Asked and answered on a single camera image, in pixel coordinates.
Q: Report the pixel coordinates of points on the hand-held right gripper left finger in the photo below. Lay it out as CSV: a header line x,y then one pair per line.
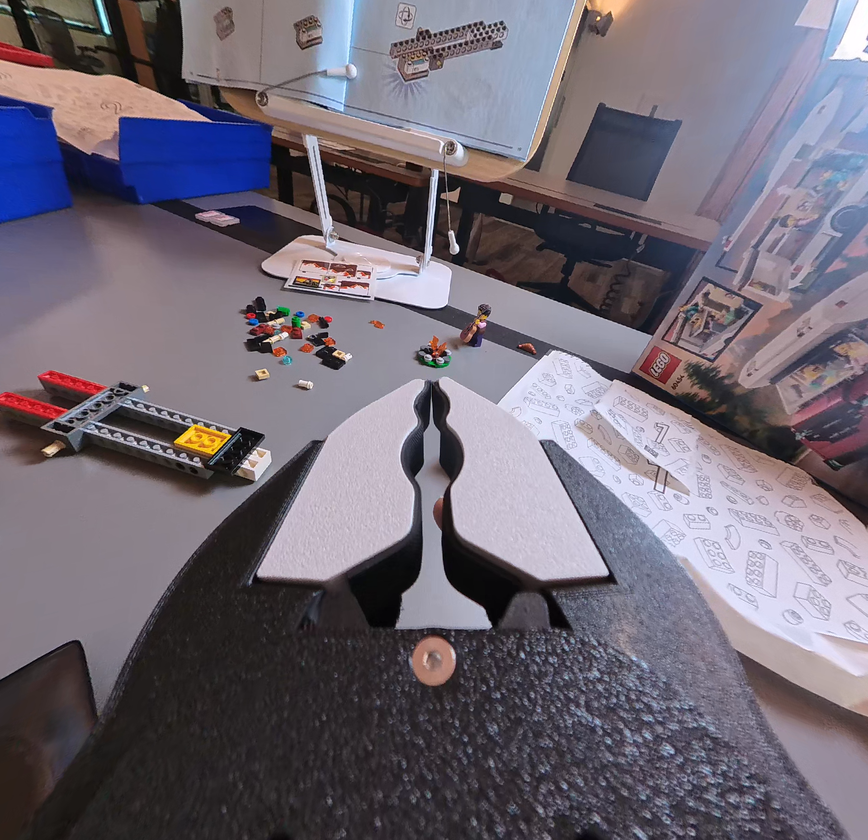
x,y
346,508

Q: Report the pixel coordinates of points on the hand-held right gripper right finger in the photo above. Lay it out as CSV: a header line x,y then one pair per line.
x,y
515,508

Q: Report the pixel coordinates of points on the lego campfire model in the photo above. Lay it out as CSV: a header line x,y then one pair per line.
x,y
434,358

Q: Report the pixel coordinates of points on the lego minifigure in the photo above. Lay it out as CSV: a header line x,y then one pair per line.
x,y
478,328

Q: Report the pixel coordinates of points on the lego sticker sheet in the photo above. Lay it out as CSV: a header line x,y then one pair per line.
x,y
329,280

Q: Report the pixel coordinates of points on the lego set cardboard box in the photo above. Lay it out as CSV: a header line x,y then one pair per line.
x,y
780,243

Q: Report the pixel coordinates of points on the lego instruction booklet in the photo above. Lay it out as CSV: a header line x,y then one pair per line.
x,y
475,74

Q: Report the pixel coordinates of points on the scatter of small colourful pieces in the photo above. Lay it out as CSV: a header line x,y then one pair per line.
x,y
324,357

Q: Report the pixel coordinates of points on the white wooden book stand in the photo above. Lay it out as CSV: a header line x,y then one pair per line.
x,y
420,284

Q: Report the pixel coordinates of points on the black desk mat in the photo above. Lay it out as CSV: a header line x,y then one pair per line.
x,y
271,223

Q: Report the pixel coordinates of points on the long office desk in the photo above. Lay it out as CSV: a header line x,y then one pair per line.
x,y
610,209

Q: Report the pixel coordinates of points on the black computer monitor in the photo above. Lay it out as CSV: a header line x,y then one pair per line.
x,y
624,152

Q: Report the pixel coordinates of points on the red plastic storage bin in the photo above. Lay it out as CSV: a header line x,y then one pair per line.
x,y
24,55

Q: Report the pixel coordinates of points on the grey red lego beam frame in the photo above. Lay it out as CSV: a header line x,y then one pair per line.
x,y
203,438

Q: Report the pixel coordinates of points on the wall lamp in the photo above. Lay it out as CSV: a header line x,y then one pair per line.
x,y
600,23

